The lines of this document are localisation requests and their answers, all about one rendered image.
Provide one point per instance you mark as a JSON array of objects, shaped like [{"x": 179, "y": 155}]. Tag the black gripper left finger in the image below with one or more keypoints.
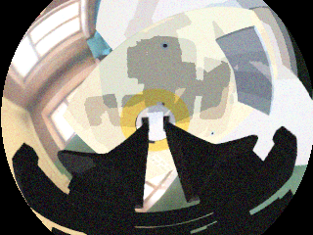
[{"x": 124, "y": 165}]

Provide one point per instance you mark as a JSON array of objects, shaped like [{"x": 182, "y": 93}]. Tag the grey cylinder with two slots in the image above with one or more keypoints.
[{"x": 155, "y": 116}]

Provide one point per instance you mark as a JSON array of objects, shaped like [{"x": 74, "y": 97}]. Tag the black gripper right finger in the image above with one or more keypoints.
[{"x": 197, "y": 160}]

